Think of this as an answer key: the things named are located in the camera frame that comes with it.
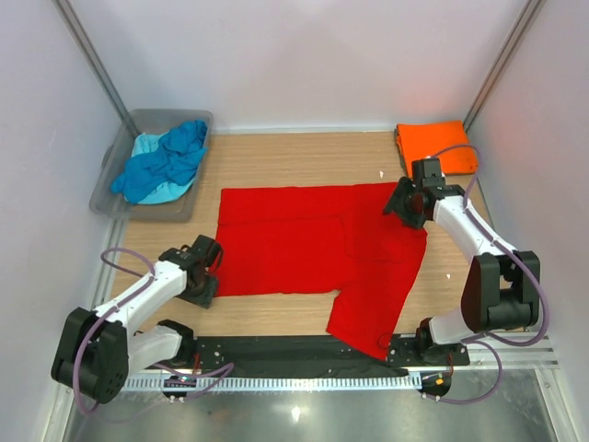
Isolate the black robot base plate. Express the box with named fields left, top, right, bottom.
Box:
left=180, top=332, right=470, bottom=371

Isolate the folded orange t shirt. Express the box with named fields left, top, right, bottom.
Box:
left=397, top=120, right=478, bottom=175

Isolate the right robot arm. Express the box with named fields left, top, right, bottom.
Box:
left=384, top=157, right=541, bottom=365

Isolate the light blue t shirt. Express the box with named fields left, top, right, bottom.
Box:
left=130, top=132, right=197, bottom=206

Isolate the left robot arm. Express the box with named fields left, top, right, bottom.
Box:
left=51, top=235, right=223, bottom=404

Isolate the red t shirt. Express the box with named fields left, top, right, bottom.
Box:
left=216, top=182, right=427, bottom=359

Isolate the white slotted cable duct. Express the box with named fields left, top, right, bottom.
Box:
left=121, top=371, right=422, bottom=393

